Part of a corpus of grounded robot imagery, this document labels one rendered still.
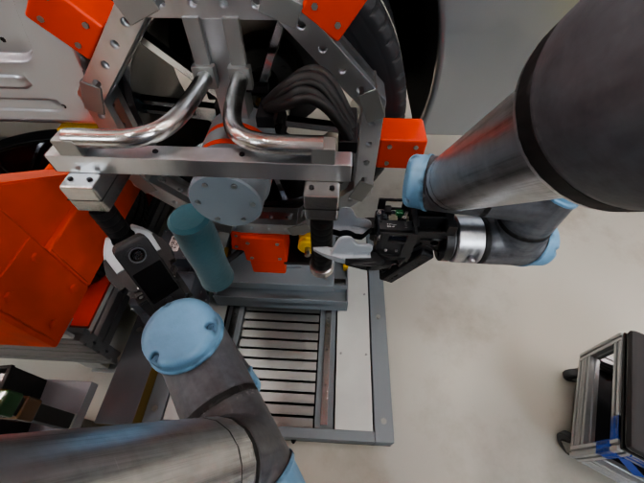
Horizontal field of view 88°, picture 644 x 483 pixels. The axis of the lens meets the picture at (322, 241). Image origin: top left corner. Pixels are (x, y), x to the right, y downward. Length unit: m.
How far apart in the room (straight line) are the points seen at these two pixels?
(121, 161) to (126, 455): 0.41
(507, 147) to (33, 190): 0.87
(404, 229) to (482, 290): 1.13
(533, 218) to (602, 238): 1.59
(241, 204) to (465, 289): 1.17
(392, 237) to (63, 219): 0.76
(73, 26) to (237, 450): 0.62
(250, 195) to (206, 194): 0.08
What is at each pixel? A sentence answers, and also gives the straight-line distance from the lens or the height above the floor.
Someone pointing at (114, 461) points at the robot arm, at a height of 1.09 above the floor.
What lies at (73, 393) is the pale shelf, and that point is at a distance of 1.02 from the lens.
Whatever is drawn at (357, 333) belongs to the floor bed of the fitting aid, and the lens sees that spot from 1.29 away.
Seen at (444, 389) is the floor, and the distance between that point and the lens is 1.38.
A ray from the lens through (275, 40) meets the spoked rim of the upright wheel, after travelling 0.70.
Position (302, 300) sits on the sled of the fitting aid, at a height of 0.17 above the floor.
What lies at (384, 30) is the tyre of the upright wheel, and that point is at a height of 1.04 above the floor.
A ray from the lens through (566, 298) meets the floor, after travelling 1.77.
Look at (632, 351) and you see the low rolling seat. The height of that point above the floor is 0.34.
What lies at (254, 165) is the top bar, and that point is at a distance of 0.47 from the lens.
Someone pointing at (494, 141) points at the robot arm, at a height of 1.15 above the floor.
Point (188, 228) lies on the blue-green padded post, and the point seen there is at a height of 0.74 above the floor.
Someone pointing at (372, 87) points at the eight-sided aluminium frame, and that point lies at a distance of 0.61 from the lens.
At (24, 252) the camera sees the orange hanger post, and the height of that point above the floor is 0.73.
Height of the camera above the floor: 1.27
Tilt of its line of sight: 53 degrees down
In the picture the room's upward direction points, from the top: straight up
